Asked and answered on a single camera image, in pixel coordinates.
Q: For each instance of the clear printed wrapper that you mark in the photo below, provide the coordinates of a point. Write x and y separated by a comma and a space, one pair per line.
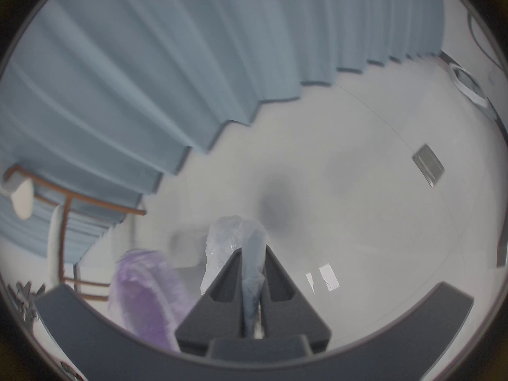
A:
226, 240

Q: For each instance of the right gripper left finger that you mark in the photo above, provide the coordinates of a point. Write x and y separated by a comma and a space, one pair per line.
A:
206, 324

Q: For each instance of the white cushioned wooden chair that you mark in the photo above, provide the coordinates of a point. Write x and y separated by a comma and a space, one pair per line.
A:
55, 236

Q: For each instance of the purple plastic bag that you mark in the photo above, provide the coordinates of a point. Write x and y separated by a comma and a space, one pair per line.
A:
143, 292

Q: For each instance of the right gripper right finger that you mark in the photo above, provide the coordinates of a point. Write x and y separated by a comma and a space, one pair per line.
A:
297, 320

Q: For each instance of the pale blue curtain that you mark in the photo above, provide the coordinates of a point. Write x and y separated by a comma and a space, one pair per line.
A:
158, 74

